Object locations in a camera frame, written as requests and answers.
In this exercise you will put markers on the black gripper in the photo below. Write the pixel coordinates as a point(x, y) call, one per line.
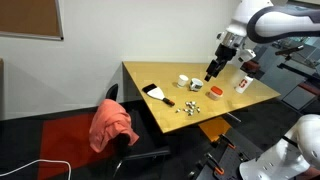
point(223, 55)

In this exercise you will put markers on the red lid plastic container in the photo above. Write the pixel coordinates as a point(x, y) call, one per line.
point(215, 93)

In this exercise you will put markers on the white paper cup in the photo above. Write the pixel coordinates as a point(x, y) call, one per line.
point(182, 80)

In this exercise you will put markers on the cork bulletin board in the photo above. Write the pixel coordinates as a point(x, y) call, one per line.
point(37, 19)

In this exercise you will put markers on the black office chair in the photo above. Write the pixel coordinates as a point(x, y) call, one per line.
point(146, 141)

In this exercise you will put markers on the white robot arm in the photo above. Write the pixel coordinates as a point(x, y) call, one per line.
point(262, 22)

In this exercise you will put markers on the black orange clamp tool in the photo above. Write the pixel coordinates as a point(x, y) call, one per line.
point(223, 162)

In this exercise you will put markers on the white brush with black handle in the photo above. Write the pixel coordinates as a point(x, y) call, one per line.
point(155, 92)

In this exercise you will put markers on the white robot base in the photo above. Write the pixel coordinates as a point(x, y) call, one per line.
point(293, 154)

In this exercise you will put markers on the salmon pink cloth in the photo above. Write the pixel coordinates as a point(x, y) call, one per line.
point(110, 120)

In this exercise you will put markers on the pile of candies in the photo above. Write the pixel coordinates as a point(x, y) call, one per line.
point(190, 108)

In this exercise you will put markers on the white bottle with red logo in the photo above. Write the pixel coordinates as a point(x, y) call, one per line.
point(244, 84)

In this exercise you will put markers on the white green ceramic mug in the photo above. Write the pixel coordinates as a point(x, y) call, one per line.
point(195, 84)

